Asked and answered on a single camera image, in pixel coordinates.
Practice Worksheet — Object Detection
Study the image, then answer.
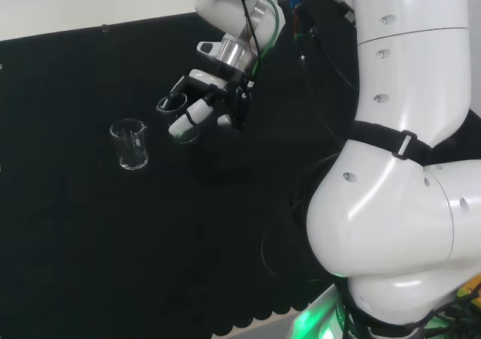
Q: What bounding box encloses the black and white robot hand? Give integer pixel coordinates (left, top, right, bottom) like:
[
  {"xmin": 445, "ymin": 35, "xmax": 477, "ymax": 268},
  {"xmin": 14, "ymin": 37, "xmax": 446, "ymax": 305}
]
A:
[{"xmin": 165, "ymin": 67, "xmax": 253, "ymax": 138}]

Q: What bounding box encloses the clear graduated glass beaker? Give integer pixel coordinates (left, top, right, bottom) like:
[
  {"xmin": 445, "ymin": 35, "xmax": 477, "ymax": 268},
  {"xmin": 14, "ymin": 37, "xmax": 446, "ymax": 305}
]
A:
[{"xmin": 155, "ymin": 92, "xmax": 201, "ymax": 145}]

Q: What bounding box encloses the small clear glass beaker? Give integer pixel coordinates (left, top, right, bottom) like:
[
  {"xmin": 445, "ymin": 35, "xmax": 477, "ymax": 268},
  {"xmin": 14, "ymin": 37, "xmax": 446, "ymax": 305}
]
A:
[{"xmin": 109, "ymin": 117, "xmax": 149, "ymax": 171}]

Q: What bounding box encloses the black table cloth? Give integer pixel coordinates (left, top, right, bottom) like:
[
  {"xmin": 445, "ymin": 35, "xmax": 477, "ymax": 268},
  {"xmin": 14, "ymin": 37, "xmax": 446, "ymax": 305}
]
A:
[{"xmin": 0, "ymin": 10, "xmax": 364, "ymax": 339}]

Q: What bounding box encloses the green cable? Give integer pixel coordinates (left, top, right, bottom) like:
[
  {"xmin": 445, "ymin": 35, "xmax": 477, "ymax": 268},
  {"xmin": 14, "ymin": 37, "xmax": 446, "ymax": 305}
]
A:
[{"xmin": 246, "ymin": 0, "xmax": 285, "ymax": 81}]

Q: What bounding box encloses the black arm strap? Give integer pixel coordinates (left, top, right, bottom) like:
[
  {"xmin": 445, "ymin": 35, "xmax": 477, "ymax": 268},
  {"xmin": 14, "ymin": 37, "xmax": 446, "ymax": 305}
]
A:
[{"xmin": 352, "ymin": 120, "xmax": 434, "ymax": 168}]

